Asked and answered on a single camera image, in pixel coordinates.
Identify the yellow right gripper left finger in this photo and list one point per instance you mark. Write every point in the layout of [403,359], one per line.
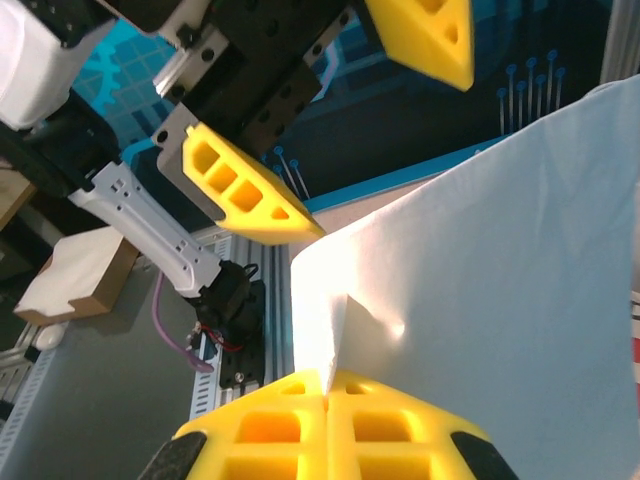
[270,430]

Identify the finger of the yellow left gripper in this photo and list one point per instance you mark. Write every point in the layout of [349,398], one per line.
[430,45]
[260,210]

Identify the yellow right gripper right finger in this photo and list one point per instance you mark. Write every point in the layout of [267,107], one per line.
[390,430]

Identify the white paper napkin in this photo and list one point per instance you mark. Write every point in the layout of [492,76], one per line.
[475,250]

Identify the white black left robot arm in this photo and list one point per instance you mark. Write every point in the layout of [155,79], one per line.
[140,220]

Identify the brown cardboard box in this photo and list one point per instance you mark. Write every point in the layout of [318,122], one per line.
[100,295]

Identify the small white oval object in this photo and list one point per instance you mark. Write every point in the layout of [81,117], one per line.
[50,337]

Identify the aluminium front frame rail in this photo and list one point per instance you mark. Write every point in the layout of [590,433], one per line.
[277,300]

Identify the aluminium frame post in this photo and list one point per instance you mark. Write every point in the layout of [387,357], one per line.
[622,40]

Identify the grey slotted metal rail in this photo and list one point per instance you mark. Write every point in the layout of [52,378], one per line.
[20,395]

